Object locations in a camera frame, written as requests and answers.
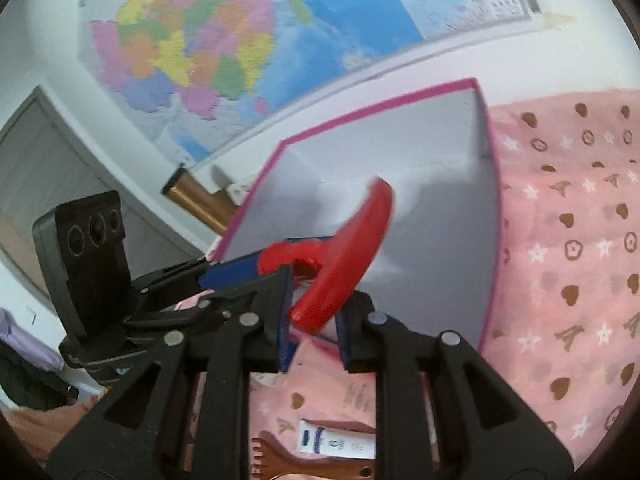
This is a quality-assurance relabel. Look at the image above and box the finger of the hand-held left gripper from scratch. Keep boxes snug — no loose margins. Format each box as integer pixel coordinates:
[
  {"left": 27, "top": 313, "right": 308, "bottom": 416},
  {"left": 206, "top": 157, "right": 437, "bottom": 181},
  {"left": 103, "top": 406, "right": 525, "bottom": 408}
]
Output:
[
  {"left": 124, "top": 296, "right": 211, "bottom": 335},
  {"left": 129, "top": 249, "right": 267, "bottom": 307}
]

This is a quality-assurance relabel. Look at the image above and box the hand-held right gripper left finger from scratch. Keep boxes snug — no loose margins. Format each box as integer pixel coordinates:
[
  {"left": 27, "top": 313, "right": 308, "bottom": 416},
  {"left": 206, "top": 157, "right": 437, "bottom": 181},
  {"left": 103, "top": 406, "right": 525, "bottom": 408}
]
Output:
[{"left": 47, "top": 264, "right": 296, "bottom": 480}]

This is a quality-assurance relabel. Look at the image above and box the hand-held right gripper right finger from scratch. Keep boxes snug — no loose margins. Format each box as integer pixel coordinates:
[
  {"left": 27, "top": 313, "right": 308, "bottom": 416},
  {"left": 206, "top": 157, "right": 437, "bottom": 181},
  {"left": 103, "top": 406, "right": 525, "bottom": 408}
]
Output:
[{"left": 335, "top": 290, "right": 576, "bottom": 480}]

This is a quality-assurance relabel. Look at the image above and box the red plastic hook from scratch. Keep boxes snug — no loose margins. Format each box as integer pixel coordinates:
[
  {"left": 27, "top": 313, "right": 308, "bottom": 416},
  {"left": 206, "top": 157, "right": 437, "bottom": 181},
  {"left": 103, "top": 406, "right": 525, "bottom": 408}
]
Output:
[{"left": 257, "top": 176, "right": 396, "bottom": 336}]

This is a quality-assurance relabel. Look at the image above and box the pink cardboard box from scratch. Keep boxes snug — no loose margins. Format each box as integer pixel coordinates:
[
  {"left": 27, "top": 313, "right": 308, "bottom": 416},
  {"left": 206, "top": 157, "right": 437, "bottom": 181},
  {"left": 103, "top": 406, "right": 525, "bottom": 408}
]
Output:
[{"left": 207, "top": 77, "right": 503, "bottom": 361}]

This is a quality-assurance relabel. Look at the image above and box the person's left forearm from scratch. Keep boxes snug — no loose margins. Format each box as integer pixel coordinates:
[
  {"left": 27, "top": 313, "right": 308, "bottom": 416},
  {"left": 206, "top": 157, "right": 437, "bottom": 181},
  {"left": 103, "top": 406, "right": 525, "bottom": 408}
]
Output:
[{"left": 2, "top": 392, "right": 108, "bottom": 461}]

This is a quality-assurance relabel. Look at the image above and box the gold metallic roll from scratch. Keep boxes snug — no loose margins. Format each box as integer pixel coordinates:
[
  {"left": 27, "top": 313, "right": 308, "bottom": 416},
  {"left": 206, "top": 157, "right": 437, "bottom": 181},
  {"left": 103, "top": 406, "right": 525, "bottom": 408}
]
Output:
[{"left": 161, "top": 166, "right": 238, "bottom": 236}]

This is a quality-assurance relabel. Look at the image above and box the grey door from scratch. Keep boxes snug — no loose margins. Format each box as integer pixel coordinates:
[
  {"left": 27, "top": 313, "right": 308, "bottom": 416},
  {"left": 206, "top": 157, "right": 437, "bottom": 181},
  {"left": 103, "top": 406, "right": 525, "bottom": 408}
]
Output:
[{"left": 0, "top": 85, "right": 211, "bottom": 301}]

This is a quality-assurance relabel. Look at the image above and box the white tube with blue label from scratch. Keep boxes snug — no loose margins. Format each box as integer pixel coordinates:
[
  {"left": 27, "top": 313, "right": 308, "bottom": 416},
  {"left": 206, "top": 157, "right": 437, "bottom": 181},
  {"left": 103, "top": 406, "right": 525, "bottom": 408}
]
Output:
[{"left": 297, "top": 419, "right": 377, "bottom": 461}]

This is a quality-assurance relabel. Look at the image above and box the lilac cloth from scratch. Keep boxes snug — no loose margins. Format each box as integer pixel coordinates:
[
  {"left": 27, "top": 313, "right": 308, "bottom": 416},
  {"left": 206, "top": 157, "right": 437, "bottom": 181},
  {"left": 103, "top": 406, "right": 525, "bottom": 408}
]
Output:
[{"left": 0, "top": 307, "right": 66, "bottom": 376}]

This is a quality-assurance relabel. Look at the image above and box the brown wooden comb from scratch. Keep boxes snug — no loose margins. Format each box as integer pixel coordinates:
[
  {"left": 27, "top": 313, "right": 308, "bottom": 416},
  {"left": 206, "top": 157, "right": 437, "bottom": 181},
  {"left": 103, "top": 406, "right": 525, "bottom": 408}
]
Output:
[{"left": 250, "top": 437, "right": 376, "bottom": 480}]

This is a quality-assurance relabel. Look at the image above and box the dark cloth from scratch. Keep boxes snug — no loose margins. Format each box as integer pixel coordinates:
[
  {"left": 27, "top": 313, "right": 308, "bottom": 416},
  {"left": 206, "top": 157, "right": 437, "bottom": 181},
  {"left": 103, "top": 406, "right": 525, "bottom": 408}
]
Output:
[{"left": 0, "top": 345, "right": 81, "bottom": 411}]

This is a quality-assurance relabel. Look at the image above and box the pink printed blanket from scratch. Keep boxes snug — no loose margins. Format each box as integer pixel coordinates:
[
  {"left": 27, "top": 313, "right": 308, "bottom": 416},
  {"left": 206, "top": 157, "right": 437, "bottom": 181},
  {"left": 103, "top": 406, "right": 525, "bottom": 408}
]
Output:
[{"left": 175, "top": 87, "right": 640, "bottom": 480}]

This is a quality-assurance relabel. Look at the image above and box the beige tape strip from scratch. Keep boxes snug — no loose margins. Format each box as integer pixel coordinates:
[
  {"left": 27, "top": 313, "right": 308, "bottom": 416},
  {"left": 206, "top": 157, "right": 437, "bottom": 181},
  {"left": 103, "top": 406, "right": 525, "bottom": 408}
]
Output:
[{"left": 542, "top": 11, "right": 576, "bottom": 31}]

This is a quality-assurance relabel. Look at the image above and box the colourful wall map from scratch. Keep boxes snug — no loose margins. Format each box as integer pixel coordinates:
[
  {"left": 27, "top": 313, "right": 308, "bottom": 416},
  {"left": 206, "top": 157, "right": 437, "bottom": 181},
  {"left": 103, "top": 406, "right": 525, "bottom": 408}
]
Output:
[{"left": 75, "top": 0, "right": 546, "bottom": 166}]

